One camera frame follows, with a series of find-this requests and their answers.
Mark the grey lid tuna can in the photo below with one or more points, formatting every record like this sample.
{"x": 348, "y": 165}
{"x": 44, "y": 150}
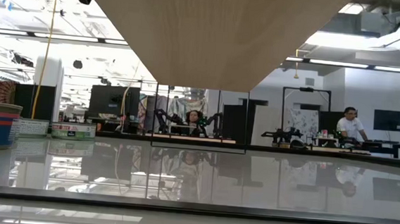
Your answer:
{"x": 73, "y": 131}

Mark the gold lid tuna can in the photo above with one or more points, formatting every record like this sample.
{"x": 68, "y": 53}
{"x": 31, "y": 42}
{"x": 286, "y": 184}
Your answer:
{"x": 34, "y": 128}

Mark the black background robot arm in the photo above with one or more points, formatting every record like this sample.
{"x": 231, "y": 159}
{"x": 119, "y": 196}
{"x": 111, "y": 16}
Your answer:
{"x": 165, "y": 121}
{"x": 213, "y": 121}
{"x": 283, "y": 134}

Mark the person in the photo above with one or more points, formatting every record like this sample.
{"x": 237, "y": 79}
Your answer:
{"x": 351, "y": 128}
{"x": 193, "y": 118}

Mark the wooden background table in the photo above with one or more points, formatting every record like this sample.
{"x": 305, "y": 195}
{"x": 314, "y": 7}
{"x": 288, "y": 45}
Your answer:
{"x": 191, "y": 138}

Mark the black monitor screen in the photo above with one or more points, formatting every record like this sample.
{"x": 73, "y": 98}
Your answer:
{"x": 112, "y": 100}

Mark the floral white cloth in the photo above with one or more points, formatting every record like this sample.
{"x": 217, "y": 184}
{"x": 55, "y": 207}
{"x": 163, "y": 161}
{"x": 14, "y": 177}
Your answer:
{"x": 303, "y": 121}

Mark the black background table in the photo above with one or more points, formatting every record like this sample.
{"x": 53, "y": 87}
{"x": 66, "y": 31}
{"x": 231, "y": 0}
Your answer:
{"x": 388, "y": 143}

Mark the black metal gantry frame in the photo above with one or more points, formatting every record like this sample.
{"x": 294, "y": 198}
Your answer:
{"x": 307, "y": 89}

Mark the wall mounted black screen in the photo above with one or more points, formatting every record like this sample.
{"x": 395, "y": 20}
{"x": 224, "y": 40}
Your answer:
{"x": 390, "y": 120}

